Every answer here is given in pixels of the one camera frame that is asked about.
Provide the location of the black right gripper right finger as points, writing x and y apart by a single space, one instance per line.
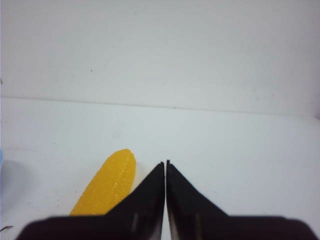
194 217

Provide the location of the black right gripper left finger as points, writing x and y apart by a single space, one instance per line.
137 217

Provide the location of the yellow plastic corn cob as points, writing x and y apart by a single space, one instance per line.
109 186

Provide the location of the light blue round plate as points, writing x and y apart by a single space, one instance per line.
1 156

